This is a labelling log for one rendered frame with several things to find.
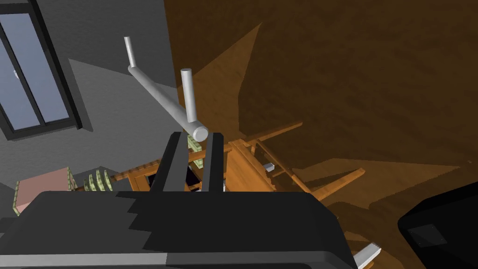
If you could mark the wooden table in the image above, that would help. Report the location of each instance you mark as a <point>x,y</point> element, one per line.
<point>244,172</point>

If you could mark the black framed window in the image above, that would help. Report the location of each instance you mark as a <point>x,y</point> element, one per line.
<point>30,71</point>

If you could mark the pink green-edged box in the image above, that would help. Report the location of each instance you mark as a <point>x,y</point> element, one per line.
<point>43,185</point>

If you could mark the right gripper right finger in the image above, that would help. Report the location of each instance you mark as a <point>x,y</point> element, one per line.
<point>213,168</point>

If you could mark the black block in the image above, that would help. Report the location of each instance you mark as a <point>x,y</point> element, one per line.
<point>444,228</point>

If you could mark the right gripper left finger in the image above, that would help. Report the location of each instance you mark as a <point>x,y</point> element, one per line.
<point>172,168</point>

